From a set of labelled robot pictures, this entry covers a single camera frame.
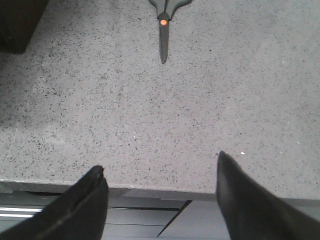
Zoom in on grey orange handled scissors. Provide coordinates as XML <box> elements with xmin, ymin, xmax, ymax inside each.
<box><xmin>149</xmin><ymin>0</ymin><xmax>192</xmax><ymax>64</ymax></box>

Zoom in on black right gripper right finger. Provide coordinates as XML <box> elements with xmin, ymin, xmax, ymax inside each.
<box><xmin>216</xmin><ymin>151</ymin><xmax>320</xmax><ymax>240</ymax></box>

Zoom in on dark wooden drawer cabinet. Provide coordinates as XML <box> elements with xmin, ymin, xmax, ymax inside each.
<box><xmin>0</xmin><ymin>0</ymin><xmax>48</xmax><ymax>54</ymax></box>

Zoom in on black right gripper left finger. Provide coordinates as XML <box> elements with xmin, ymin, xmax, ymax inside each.
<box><xmin>0</xmin><ymin>165</ymin><xmax>109</xmax><ymax>240</ymax></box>

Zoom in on black appliance below counter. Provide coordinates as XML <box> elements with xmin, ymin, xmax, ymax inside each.
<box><xmin>0</xmin><ymin>191</ymin><xmax>230</xmax><ymax>240</ymax></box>

